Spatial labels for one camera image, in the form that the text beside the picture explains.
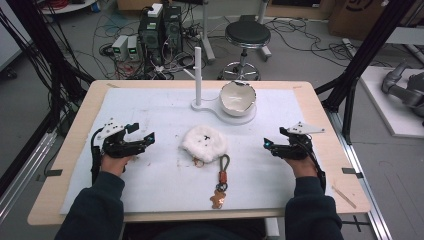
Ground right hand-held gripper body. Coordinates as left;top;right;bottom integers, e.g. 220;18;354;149
271;121;326;161

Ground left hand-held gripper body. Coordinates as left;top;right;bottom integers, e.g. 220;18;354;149
96;118;148;159

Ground person's left hand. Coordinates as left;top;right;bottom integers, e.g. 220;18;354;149
100;153;133;178

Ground person's right hand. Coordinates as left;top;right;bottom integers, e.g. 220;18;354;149
284;156;318;180

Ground wooden table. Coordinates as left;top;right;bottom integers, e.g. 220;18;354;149
27;79;372;227

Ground white table mat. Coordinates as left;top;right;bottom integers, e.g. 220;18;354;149
59;87;335;215

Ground white eggshell-shaped bowl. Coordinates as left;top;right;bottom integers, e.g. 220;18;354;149
218;80;258;118

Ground thin wooden stick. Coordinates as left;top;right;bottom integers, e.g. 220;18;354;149
331;185;358;210

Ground grey power supply unit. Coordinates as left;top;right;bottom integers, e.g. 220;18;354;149
126;35;141;62
111;34;130;62

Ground white table leg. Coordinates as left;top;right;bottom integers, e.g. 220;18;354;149
264;217;281;240

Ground black computer tower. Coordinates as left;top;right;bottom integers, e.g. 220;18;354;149
137;3;165;66
162;4;184;55

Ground white floor platform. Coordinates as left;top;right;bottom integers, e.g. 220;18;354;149
359;65;424;140

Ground white metal stand leg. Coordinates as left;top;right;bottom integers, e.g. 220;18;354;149
199;0;217;65
255;0;273;63

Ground black round stool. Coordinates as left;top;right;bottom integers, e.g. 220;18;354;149
217;19;272;81

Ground person's dark lap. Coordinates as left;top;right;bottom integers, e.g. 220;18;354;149
122;221;268;240

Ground white box on tower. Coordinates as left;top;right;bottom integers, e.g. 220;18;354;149
146;2;164;19

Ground small cardboard box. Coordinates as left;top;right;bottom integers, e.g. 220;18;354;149
116;0;165;12

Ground large cardboard box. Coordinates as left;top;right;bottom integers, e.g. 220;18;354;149
327;0;388;41

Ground white round table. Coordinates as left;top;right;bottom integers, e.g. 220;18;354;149
35;0;98;16

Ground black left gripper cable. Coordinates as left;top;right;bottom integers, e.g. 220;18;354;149
89;127;103;186

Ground white fluffy keychain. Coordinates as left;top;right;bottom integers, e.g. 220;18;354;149
181;124;230;169

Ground rope keychain with bear charm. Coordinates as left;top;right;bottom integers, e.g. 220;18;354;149
209;153;232;210

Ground tangle of floor cables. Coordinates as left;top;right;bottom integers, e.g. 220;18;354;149
74;3;394;81

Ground aluminium rail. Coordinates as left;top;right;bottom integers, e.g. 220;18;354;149
0;130;58;225
324;109;394;240

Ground white stand with post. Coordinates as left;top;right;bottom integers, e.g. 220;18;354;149
190;46;258;127

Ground black frame strut with cables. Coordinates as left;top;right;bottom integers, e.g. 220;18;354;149
0;0;96;104

